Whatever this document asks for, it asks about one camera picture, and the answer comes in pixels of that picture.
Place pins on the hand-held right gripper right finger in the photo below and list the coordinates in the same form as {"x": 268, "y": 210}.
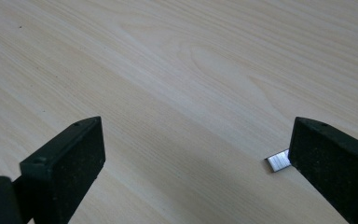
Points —
{"x": 332, "y": 161}

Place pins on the silver staple strip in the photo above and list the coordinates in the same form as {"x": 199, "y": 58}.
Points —
{"x": 278, "y": 161}

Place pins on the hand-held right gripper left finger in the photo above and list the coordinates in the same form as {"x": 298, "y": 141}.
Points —
{"x": 65, "y": 161}

